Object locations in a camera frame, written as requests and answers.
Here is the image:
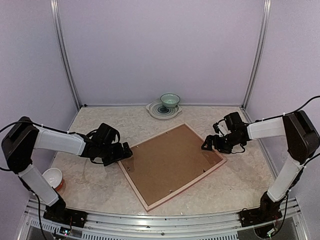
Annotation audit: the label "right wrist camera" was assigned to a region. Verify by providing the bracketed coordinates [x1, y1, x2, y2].
[212, 121, 228, 137]

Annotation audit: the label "left aluminium corner post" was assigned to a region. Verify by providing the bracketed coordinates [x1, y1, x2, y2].
[50, 0, 82, 110]

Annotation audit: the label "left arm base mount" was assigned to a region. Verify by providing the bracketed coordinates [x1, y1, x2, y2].
[43, 192, 88, 228]

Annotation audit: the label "wooden picture frame red edge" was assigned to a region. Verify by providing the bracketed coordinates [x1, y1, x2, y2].
[117, 122, 228, 213]

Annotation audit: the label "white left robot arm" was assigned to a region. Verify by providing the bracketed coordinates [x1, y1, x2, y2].
[1, 116, 133, 223]

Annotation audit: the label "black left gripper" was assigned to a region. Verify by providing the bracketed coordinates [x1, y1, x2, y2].
[98, 142, 133, 167]

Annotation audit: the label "aluminium corner post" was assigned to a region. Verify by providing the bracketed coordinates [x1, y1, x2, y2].
[50, 0, 82, 110]
[241, 0, 272, 110]

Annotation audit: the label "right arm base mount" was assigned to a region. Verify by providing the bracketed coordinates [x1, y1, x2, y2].
[238, 192, 284, 227]

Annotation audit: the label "white bowl orange outside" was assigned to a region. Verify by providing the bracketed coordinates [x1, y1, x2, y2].
[42, 167, 65, 191]

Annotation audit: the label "green ceramic bowl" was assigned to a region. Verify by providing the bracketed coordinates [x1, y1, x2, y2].
[160, 93, 181, 109]

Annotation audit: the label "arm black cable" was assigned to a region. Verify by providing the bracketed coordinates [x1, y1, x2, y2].
[252, 95, 320, 161]
[0, 121, 76, 173]

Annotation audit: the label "white plate green rings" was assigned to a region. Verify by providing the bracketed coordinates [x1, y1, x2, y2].
[145, 99, 183, 120]

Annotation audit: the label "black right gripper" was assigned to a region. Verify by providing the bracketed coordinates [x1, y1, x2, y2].
[201, 132, 242, 154]

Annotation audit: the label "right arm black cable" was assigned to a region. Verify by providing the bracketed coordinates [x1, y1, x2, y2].
[252, 95, 320, 161]

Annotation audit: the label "right aluminium corner post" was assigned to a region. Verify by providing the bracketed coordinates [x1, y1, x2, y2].
[241, 0, 272, 110]

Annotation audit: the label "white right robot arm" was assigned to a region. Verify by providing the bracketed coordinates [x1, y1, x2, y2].
[201, 110, 320, 222]

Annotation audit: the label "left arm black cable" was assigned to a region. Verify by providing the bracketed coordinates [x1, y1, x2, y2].
[0, 121, 76, 173]

